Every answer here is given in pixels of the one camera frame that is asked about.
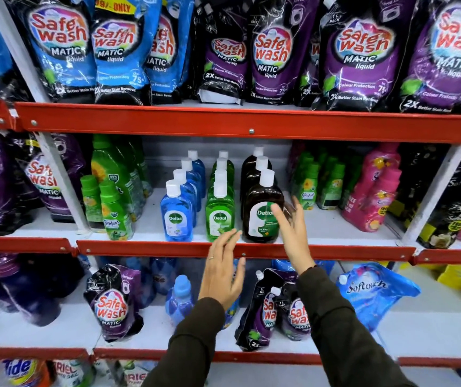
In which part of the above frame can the person's left hand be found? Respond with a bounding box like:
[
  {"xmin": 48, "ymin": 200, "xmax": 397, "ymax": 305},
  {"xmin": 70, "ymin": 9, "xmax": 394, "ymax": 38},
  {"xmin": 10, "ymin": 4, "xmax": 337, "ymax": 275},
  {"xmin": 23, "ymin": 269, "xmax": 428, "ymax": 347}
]
[{"xmin": 198, "ymin": 229, "xmax": 246, "ymax": 313}]

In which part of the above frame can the person's right hand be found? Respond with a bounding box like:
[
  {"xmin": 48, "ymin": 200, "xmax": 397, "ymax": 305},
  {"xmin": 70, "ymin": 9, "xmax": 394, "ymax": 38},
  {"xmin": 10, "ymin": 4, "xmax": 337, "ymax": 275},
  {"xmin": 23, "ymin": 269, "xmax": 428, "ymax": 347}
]
[{"xmin": 271, "ymin": 196, "xmax": 316, "ymax": 275}]

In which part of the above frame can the person's left forearm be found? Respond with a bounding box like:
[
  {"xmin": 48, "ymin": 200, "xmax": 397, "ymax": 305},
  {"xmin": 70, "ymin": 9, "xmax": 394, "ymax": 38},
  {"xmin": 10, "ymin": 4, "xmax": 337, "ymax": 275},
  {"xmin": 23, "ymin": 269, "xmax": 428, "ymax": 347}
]
[{"xmin": 142, "ymin": 297, "xmax": 226, "ymax": 387}]

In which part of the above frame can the person's right forearm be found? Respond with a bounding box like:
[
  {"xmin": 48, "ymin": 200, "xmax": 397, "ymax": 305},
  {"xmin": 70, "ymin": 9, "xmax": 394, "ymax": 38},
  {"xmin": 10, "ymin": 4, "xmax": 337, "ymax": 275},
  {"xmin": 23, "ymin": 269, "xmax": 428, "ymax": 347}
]
[{"xmin": 296, "ymin": 267, "xmax": 416, "ymax": 387}]

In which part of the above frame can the brown antiseptic bottle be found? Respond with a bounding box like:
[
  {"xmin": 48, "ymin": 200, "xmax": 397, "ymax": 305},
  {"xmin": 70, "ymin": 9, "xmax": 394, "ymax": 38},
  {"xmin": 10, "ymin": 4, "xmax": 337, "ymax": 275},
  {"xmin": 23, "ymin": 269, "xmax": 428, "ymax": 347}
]
[
  {"xmin": 241, "ymin": 146, "xmax": 273, "ymax": 174},
  {"xmin": 240, "ymin": 156, "xmax": 278, "ymax": 198},
  {"xmin": 242, "ymin": 169, "xmax": 285, "ymax": 244}
]

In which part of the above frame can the light blue softener bottle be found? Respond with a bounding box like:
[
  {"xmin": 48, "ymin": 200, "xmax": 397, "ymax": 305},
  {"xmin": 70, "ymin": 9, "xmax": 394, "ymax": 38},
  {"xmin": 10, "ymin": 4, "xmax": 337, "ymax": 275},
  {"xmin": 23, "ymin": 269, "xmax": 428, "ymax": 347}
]
[
  {"xmin": 222, "ymin": 260, "xmax": 242, "ymax": 330},
  {"xmin": 124, "ymin": 257, "xmax": 157, "ymax": 310},
  {"xmin": 150, "ymin": 258, "xmax": 179, "ymax": 296},
  {"xmin": 165, "ymin": 275, "xmax": 195, "ymax": 326}
]

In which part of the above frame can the blue softener pouch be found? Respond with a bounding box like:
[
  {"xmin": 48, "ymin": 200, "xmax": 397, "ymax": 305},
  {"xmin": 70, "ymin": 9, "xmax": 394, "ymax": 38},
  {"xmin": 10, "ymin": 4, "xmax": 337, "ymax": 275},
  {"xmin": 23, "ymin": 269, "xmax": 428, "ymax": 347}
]
[
  {"xmin": 271, "ymin": 259, "xmax": 336, "ymax": 277},
  {"xmin": 336, "ymin": 261, "xmax": 422, "ymax": 332}
]

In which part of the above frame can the group of green softener bottles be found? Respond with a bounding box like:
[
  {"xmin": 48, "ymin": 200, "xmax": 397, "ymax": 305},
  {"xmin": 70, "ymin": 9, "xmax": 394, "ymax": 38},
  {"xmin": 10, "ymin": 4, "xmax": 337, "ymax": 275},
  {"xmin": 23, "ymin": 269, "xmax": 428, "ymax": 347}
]
[{"xmin": 290, "ymin": 150, "xmax": 363, "ymax": 211}]

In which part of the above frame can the blue antiseptic bottle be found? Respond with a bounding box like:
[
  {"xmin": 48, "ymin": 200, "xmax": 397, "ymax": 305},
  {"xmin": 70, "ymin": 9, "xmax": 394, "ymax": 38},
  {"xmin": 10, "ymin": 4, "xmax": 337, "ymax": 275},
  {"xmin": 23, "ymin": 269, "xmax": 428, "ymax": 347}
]
[
  {"xmin": 181, "ymin": 157, "xmax": 202, "ymax": 213},
  {"xmin": 188, "ymin": 149, "xmax": 206, "ymax": 199},
  {"xmin": 160, "ymin": 180, "xmax": 194, "ymax": 242},
  {"xmin": 173, "ymin": 169, "xmax": 198, "ymax": 228}
]

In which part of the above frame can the pink softener bottle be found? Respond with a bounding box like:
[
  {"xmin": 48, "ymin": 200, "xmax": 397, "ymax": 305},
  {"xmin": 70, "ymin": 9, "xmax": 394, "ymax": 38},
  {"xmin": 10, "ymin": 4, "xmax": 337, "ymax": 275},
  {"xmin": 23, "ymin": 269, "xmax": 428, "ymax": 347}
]
[
  {"xmin": 355, "ymin": 168, "xmax": 403, "ymax": 233},
  {"xmin": 341, "ymin": 142, "xmax": 401, "ymax": 224}
]

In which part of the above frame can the small green softener bottle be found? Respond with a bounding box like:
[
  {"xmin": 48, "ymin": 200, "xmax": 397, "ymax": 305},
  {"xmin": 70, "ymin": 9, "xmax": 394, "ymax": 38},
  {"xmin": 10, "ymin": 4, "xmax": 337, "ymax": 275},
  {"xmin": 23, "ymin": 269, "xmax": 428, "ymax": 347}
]
[
  {"xmin": 80, "ymin": 175, "xmax": 105, "ymax": 233},
  {"xmin": 99, "ymin": 180, "xmax": 135, "ymax": 241}
]

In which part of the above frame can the large green softener bottle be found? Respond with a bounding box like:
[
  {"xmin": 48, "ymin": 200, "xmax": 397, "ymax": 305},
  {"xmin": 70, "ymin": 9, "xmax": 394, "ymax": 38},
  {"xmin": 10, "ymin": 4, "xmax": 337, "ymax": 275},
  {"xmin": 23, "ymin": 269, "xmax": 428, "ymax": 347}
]
[
  {"xmin": 124, "ymin": 137, "xmax": 153, "ymax": 199},
  {"xmin": 91, "ymin": 135, "xmax": 146, "ymax": 222}
]

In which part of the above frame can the green white detergent packet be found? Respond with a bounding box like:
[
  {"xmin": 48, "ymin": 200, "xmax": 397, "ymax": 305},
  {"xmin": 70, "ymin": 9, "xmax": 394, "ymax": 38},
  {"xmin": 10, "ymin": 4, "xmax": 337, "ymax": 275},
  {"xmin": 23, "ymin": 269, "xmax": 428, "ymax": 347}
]
[
  {"xmin": 111, "ymin": 360, "xmax": 159, "ymax": 387},
  {"xmin": 50, "ymin": 359, "xmax": 97, "ymax": 387}
]

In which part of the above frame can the white rack upright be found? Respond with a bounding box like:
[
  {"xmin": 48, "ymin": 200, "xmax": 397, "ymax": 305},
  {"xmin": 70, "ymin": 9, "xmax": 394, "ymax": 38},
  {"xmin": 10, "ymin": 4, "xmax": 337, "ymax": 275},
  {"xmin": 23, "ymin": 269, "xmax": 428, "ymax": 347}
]
[
  {"xmin": 0, "ymin": 0, "xmax": 91, "ymax": 235},
  {"xmin": 399, "ymin": 86, "xmax": 461, "ymax": 247}
]

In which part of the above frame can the yellow softener pouch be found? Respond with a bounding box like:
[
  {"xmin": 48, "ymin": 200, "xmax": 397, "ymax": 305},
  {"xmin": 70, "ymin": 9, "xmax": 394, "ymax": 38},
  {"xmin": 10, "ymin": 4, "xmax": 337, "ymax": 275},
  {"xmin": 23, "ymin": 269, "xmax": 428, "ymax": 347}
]
[{"xmin": 437, "ymin": 264, "xmax": 461, "ymax": 291}]

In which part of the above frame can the dark purple softener bottle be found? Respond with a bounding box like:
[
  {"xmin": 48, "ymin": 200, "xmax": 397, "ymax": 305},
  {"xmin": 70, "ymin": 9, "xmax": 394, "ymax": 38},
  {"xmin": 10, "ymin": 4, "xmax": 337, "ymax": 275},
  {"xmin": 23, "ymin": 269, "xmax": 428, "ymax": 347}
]
[{"xmin": 0, "ymin": 255, "xmax": 87, "ymax": 328}]

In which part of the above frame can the orange detergent packet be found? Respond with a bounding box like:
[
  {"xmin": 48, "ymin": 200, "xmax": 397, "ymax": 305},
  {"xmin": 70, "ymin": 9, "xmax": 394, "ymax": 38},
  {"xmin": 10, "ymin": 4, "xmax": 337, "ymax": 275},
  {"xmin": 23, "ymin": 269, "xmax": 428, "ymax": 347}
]
[{"xmin": 0, "ymin": 359, "xmax": 51, "ymax": 387}]

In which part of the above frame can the long red shelf rail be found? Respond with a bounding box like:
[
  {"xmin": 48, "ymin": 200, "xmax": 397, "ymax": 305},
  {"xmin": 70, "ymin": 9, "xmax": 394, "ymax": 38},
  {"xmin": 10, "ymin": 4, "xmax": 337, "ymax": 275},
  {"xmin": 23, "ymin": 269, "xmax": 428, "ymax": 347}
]
[
  {"xmin": 76, "ymin": 239, "xmax": 416, "ymax": 263},
  {"xmin": 14, "ymin": 101, "xmax": 461, "ymax": 146},
  {"xmin": 93, "ymin": 348, "xmax": 323, "ymax": 366}
]

